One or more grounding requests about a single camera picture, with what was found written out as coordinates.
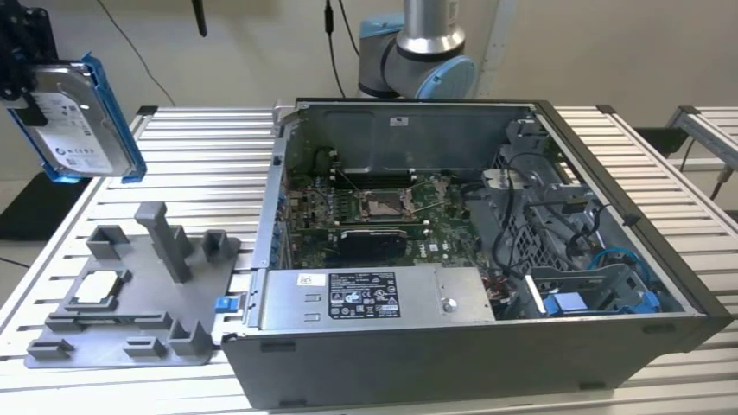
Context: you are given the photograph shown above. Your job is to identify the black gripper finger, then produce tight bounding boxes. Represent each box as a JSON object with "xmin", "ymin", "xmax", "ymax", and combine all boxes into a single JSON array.
[{"xmin": 3, "ymin": 60, "xmax": 48, "ymax": 127}]

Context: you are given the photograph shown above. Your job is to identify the hard disk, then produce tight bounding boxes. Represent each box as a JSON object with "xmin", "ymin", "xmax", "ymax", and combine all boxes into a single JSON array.
[{"xmin": 4, "ymin": 51, "xmax": 148, "ymax": 186}]

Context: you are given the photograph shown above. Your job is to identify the grey disk bay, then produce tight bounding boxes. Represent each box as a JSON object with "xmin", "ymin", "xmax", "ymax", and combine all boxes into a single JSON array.
[{"xmin": 522, "ymin": 261, "xmax": 665, "ymax": 321}]

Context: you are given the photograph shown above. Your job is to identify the black pad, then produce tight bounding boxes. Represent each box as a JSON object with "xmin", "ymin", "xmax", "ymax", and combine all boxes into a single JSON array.
[{"xmin": 0, "ymin": 171, "xmax": 97, "ymax": 243}]

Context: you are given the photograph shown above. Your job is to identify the black hanging rod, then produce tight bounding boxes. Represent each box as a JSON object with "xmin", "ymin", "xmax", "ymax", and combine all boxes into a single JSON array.
[{"xmin": 191, "ymin": 0, "xmax": 209, "ymax": 39}]

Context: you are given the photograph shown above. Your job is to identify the silver CPU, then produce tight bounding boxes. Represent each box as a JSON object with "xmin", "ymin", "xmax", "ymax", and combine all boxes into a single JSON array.
[{"xmin": 76, "ymin": 274, "xmax": 127, "ymax": 304}]

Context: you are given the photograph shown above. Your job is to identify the green RAM stick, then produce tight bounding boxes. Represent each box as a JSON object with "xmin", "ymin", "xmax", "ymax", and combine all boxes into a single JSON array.
[{"xmin": 49, "ymin": 316, "xmax": 165, "ymax": 327}]

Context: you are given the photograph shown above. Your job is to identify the grey plastic parts rack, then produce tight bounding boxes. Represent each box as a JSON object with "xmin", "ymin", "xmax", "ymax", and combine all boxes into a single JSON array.
[{"xmin": 24, "ymin": 201, "xmax": 243, "ymax": 369}]

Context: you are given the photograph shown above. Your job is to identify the blue case latch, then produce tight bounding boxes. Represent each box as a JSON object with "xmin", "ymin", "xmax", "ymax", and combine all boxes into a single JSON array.
[{"xmin": 212, "ymin": 295, "xmax": 241, "ymax": 316}]

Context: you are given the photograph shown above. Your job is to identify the locking lever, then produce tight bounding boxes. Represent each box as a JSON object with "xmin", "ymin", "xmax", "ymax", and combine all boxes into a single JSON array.
[{"xmin": 335, "ymin": 168, "xmax": 366, "ymax": 194}]

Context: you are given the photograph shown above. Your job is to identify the black RAM slot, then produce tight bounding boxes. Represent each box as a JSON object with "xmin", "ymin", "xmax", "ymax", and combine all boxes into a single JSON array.
[
  {"xmin": 338, "ymin": 219, "xmax": 431, "ymax": 229},
  {"xmin": 331, "ymin": 169, "xmax": 418, "ymax": 181}
]

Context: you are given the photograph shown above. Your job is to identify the silver power supply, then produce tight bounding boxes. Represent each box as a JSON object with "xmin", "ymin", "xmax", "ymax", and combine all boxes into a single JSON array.
[{"xmin": 258, "ymin": 265, "xmax": 498, "ymax": 330}]

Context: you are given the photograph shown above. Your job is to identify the CPU socket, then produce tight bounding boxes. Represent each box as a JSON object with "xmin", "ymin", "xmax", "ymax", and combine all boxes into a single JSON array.
[{"xmin": 358, "ymin": 188, "xmax": 414, "ymax": 220}]

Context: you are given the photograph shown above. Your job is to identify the black graphics card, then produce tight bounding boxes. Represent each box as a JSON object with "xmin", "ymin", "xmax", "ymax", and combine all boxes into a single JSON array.
[{"xmin": 335, "ymin": 227, "xmax": 411, "ymax": 267}]

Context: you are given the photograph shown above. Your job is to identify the green motherboard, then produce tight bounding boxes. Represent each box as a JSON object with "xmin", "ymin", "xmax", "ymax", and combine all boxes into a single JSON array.
[{"xmin": 284, "ymin": 171, "xmax": 492, "ymax": 271}]

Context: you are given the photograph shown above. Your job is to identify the black open PC case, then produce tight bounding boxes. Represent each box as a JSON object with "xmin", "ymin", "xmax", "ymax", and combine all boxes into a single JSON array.
[{"xmin": 221, "ymin": 97, "xmax": 734, "ymax": 410}]

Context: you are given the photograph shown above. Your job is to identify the grey metal drive cage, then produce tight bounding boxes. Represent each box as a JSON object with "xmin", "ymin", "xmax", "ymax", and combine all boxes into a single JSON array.
[{"xmin": 476, "ymin": 119, "xmax": 635, "ymax": 270}]

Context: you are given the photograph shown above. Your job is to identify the blue plastic block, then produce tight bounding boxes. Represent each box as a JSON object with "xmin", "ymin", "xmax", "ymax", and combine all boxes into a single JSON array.
[{"xmin": 543, "ymin": 292, "xmax": 590, "ymax": 317}]

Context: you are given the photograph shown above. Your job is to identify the small black box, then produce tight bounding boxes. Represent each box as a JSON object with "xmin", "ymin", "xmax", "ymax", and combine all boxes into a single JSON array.
[{"xmin": 633, "ymin": 126, "xmax": 689, "ymax": 159}]

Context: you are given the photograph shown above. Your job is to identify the metal slat side table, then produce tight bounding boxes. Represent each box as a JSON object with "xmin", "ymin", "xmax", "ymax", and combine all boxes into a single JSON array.
[{"xmin": 666, "ymin": 105, "xmax": 738, "ymax": 162}]

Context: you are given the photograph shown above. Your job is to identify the thin black cable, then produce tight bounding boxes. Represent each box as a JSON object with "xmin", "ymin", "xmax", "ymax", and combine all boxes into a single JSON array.
[{"xmin": 95, "ymin": 0, "xmax": 163, "ymax": 108}]

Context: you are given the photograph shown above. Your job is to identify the thick black hanging cable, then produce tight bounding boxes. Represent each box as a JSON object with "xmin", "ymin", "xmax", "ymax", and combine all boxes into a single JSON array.
[{"xmin": 322, "ymin": 0, "xmax": 348, "ymax": 99}]

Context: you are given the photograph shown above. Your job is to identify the black wire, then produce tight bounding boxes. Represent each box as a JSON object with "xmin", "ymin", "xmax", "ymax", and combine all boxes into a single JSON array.
[
  {"xmin": 491, "ymin": 151, "xmax": 542, "ymax": 272},
  {"xmin": 566, "ymin": 196, "xmax": 614, "ymax": 261}
]

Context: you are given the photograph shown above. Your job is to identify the blue wire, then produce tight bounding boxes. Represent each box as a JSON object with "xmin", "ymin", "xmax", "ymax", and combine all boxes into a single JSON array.
[{"xmin": 591, "ymin": 244, "xmax": 658, "ymax": 297}]

